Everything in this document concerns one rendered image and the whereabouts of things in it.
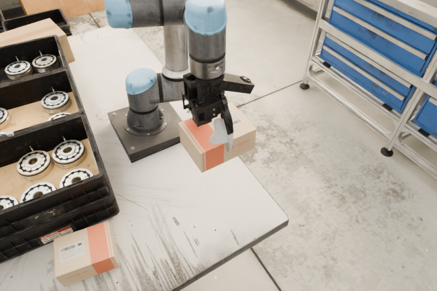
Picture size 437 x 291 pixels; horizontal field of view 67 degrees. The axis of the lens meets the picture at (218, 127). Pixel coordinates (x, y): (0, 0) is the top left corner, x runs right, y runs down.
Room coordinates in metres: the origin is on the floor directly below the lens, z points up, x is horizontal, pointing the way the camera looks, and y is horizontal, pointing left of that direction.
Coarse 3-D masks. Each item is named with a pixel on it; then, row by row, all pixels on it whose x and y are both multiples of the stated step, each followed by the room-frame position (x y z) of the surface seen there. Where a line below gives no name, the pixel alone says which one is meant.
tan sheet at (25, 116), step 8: (72, 96) 1.04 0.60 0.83; (32, 104) 0.99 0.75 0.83; (40, 104) 0.99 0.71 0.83; (72, 104) 0.99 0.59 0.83; (8, 112) 0.94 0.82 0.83; (16, 112) 0.94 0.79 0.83; (24, 112) 0.94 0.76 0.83; (32, 112) 0.94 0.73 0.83; (40, 112) 0.94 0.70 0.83; (72, 112) 0.94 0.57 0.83; (16, 120) 0.90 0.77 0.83; (24, 120) 0.90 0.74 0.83; (32, 120) 0.90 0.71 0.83; (40, 120) 0.90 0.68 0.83; (8, 128) 0.86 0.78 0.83; (16, 128) 0.86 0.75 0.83
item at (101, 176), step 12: (60, 120) 0.80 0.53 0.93; (72, 120) 0.80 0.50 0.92; (84, 120) 0.80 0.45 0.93; (24, 132) 0.74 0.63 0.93; (96, 156) 0.65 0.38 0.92; (84, 180) 0.55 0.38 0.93; (96, 180) 0.56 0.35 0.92; (48, 192) 0.51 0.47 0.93; (60, 192) 0.51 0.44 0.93; (72, 192) 0.53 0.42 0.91; (24, 204) 0.47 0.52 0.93; (36, 204) 0.48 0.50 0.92; (0, 216) 0.44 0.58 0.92
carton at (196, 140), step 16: (240, 112) 0.63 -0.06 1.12; (192, 128) 0.58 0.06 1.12; (208, 128) 0.58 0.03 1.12; (240, 128) 0.58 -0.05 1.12; (192, 144) 0.53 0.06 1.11; (208, 144) 0.52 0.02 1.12; (224, 144) 0.53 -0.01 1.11; (240, 144) 0.55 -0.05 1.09; (208, 160) 0.50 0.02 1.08; (224, 160) 0.53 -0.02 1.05
